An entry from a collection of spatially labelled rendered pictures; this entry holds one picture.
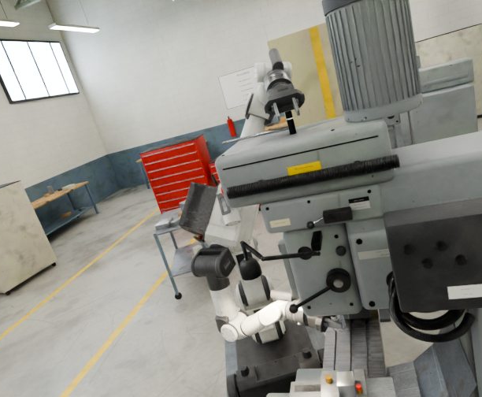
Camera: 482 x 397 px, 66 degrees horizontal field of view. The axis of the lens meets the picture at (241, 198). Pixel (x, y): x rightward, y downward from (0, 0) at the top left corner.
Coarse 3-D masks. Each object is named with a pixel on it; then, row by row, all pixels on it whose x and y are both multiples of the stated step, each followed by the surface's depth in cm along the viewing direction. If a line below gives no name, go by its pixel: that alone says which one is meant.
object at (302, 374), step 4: (388, 368) 148; (300, 372) 158; (304, 372) 158; (308, 372) 157; (312, 372) 157; (316, 372) 156; (320, 372) 156; (388, 372) 146; (296, 376) 158; (300, 376) 156; (304, 376) 156; (308, 376) 155; (312, 376) 155; (316, 376) 154; (320, 376) 154; (388, 376) 144; (296, 380) 155; (300, 380) 154; (304, 380) 154; (308, 380) 153
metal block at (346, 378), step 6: (342, 372) 124; (348, 372) 123; (342, 378) 121; (348, 378) 120; (342, 384) 119; (348, 384) 118; (354, 384) 121; (342, 390) 119; (348, 390) 118; (354, 390) 118; (342, 396) 120; (348, 396) 119; (354, 396) 119
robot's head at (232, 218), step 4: (224, 204) 145; (224, 208) 144; (232, 208) 144; (236, 208) 152; (232, 212) 143; (236, 212) 144; (224, 216) 144; (228, 216) 143; (232, 216) 143; (236, 216) 143; (224, 220) 144; (228, 220) 142; (232, 220) 142; (236, 220) 142; (240, 220) 144; (228, 224) 146; (232, 224) 148
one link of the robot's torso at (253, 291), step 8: (256, 240) 191; (256, 248) 190; (232, 256) 190; (240, 256) 195; (248, 256) 195; (240, 280) 202; (248, 280) 194; (256, 280) 194; (264, 280) 198; (240, 288) 197; (248, 288) 195; (256, 288) 195; (264, 288) 196; (240, 296) 197; (248, 296) 196; (256, 296) 196; (264, 296) 196; (248, 304) 198
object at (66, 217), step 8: (280, 120) 972; (272, 128) 933; (144, 176) 1083; (72, 184) 912; (80, 184) 924; (56, 192) 908; (64, 192) 870; (88, 192) 951; (40, 200) 855; (48, 200) 824; (80, 208) 947; (88, 208) 951; (96, 208) 965; (64, 216) 926; (72, 216) 913; (48, 224) 896; (56, 224) 872; (48, 232) 818
